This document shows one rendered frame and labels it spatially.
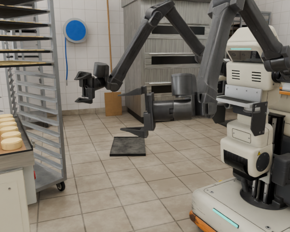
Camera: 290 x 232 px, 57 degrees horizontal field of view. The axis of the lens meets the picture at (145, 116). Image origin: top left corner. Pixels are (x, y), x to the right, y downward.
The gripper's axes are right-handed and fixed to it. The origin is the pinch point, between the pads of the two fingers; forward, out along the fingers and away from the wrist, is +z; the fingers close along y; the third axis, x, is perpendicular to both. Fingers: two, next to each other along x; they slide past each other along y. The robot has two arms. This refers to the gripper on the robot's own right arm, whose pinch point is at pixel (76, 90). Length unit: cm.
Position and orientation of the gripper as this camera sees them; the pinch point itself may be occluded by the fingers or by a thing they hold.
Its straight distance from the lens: 119.0
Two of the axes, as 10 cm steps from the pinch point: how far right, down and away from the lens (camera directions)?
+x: 9.2, 1.8, -3.4
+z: -3.8, 2.9, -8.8
